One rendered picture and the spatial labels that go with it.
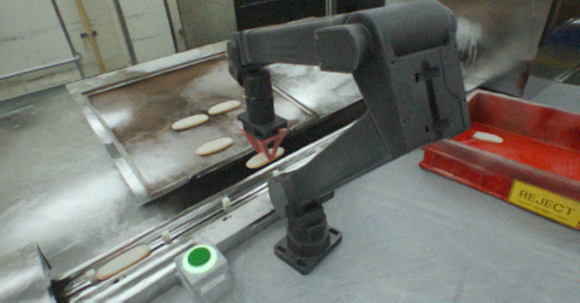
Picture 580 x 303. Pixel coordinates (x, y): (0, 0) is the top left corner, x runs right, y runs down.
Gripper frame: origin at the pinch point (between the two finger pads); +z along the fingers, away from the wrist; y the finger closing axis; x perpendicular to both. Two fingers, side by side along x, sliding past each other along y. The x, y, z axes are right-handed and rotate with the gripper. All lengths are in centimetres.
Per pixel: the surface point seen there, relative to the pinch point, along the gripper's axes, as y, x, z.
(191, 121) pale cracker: 27.5, 4.9, 0.7
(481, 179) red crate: -32.7, -34.4, 7.8
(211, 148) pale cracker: 14.7, 6.4, 2.8
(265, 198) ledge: -5.1, 4.7, 7.1
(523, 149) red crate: -33, -58, 11
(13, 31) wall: 370, 26, 31
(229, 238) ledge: -9.2, 16.6, 7.6
